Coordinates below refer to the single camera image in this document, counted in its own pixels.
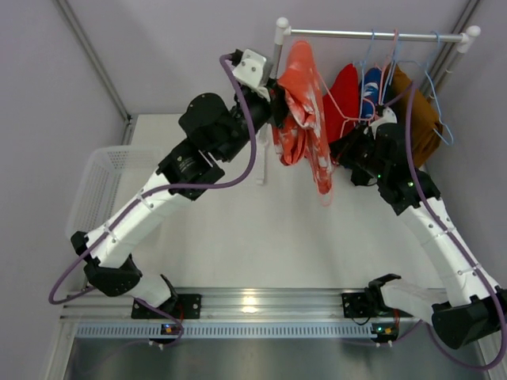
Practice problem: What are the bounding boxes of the orange white patterned trousers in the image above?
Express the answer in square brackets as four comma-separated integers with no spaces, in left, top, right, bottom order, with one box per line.
[273,40,334,207]

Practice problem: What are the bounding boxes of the red trousers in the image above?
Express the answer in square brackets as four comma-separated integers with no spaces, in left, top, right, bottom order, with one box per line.
[322,63,360,143]

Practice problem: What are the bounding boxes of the blue patterned trousers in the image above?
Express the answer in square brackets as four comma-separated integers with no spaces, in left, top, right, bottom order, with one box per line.
[359,67,382,121]

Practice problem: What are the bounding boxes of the light blue hanger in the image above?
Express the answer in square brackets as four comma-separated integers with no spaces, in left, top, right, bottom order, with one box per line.
[352,28,383,124]
[398,31,455,146]

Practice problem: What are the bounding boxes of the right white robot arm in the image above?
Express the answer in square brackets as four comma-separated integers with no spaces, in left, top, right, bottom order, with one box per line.
[330,123,506,349]

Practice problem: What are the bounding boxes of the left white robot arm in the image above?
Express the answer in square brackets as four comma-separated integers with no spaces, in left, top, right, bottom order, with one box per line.
[71,79,288,313]

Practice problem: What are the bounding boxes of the black trousers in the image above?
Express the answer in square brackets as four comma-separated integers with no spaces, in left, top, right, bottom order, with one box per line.
[381,80,397,106]

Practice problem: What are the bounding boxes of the brown trousers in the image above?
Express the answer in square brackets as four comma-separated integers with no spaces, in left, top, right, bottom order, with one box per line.
[392,66,443,168]

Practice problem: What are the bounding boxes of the white clothes rack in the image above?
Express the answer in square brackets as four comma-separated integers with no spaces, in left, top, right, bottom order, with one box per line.
[253,17,482,186]

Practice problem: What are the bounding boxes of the white plastic laundry basket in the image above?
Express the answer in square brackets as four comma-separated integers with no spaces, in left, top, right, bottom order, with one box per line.
[65,146,163,238]

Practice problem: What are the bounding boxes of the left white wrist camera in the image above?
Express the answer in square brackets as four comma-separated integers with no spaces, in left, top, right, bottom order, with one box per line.
[233,49,273,101]

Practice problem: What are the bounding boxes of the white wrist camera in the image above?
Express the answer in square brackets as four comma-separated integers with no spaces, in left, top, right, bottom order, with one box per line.
[233,49,273,101]
[371,107,398,127]

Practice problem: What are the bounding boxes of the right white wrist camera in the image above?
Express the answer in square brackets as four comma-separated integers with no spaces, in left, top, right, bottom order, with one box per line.
[371,107,398,127]

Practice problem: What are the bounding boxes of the grey slotted cable duct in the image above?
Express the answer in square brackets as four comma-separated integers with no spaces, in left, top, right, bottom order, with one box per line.
[75,321,383,339]

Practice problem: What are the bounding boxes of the aluminium mounting rail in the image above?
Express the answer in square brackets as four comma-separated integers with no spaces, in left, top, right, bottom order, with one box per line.
[59,287,492,321]

